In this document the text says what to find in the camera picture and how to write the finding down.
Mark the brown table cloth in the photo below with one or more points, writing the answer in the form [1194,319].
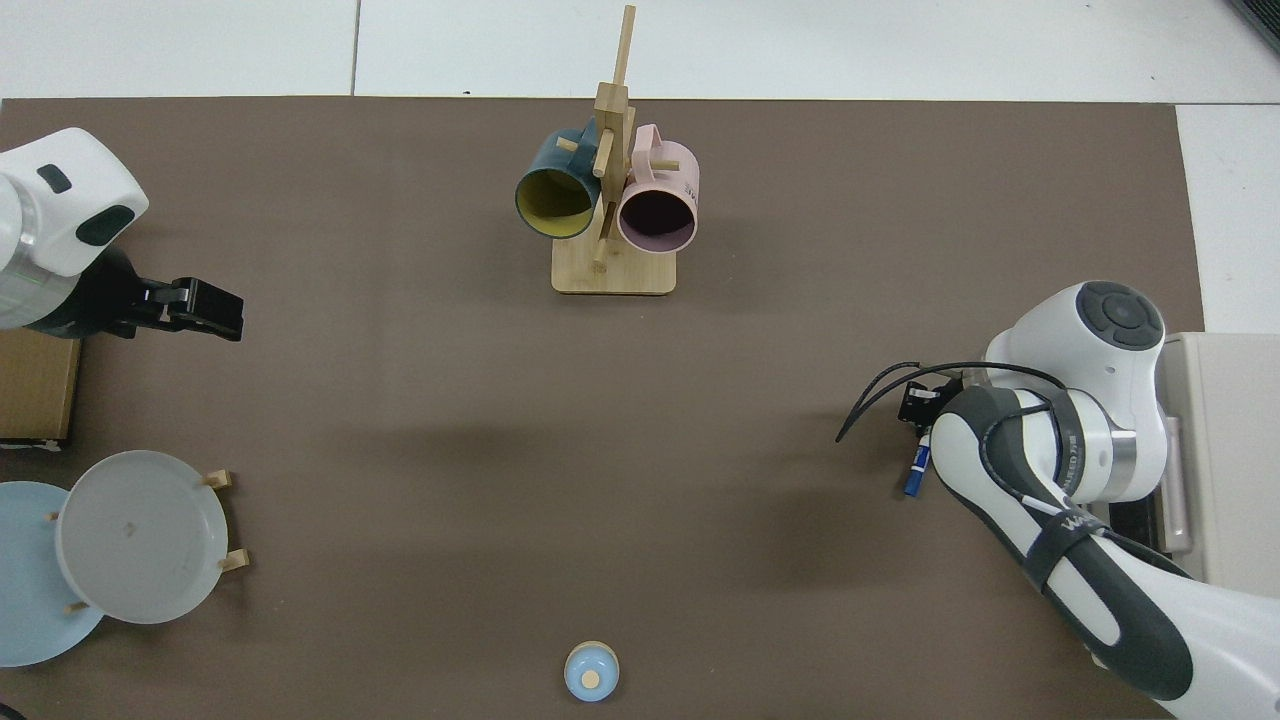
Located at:
[600,450]

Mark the dark teal cup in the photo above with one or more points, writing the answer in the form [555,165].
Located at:
[550,165]

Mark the wooden plate rack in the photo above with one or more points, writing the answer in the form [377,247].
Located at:
[218,479]

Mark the wooden cup stand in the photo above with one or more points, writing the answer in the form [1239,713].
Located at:
[612,275]

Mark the blue and white marker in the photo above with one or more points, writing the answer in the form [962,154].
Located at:
[914,482]

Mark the light blue plate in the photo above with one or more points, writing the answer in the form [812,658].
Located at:
[25,580]

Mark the dark grey flat device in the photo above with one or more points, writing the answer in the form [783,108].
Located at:
[1262,20]

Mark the grey plate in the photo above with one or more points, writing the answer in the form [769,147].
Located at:
[140,540]

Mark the pink cup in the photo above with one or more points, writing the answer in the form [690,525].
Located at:
[668,175]

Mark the pale toaster oven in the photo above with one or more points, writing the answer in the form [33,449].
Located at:
[1235,450]

